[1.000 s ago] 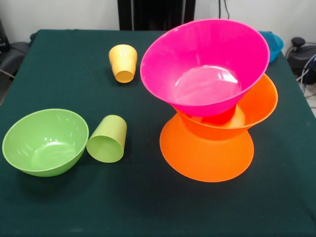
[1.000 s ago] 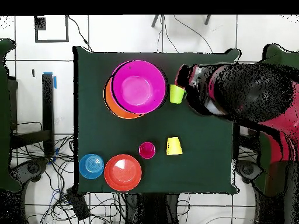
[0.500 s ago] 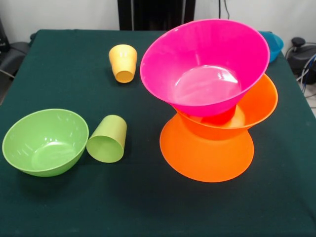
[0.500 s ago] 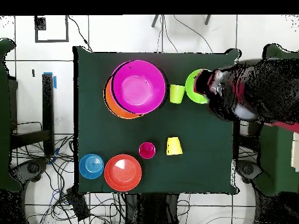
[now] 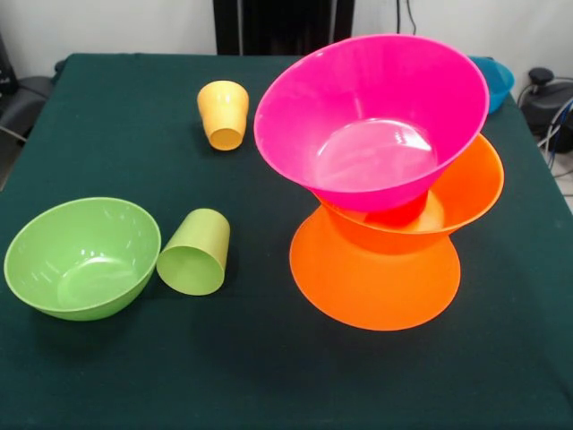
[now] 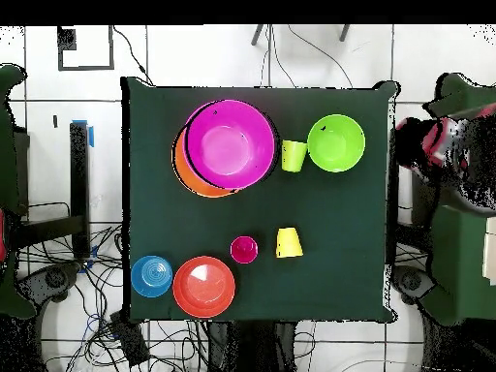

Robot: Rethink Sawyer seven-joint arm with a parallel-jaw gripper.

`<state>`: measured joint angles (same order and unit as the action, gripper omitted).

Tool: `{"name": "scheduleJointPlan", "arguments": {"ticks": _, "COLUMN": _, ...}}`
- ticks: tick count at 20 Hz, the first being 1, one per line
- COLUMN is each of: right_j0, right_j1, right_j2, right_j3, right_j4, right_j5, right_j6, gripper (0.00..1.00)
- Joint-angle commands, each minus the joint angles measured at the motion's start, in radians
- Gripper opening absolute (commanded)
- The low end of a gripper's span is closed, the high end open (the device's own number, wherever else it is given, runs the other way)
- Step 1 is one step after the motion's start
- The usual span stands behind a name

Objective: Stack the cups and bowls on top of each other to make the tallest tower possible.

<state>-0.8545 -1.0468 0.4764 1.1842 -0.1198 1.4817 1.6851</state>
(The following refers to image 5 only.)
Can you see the green plastic bowl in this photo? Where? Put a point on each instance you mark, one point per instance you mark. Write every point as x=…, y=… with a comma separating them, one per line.
x=80, y=251

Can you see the dark green table cloth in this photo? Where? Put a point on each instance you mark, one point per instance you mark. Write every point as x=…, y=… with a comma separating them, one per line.
x=224, y=358

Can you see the black equipment box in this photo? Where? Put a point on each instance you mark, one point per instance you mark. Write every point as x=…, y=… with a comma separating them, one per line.
x=6, y=67

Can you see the orange plastic bowl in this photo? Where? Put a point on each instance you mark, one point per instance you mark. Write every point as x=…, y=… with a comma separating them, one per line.
x=371, y=291
x=474, y=188

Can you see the green plastic cup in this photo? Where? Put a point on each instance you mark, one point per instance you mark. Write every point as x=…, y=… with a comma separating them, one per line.
x=192, y=269

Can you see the blue plastic bowl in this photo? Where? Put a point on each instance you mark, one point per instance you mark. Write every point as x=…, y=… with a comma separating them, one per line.
x=500, y=85

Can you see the red plastic cup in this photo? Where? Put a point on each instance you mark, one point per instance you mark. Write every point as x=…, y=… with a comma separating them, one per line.
x=398, y=217

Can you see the pink plastic bowl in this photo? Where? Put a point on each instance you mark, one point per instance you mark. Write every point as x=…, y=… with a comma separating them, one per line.
x=358, y=89

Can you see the black cabinet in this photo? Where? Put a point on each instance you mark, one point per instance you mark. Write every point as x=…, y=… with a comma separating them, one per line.
x=277, y=27

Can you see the yellow plastic cup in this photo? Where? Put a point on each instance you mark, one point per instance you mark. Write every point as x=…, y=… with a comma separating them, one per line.
x=224, y=116

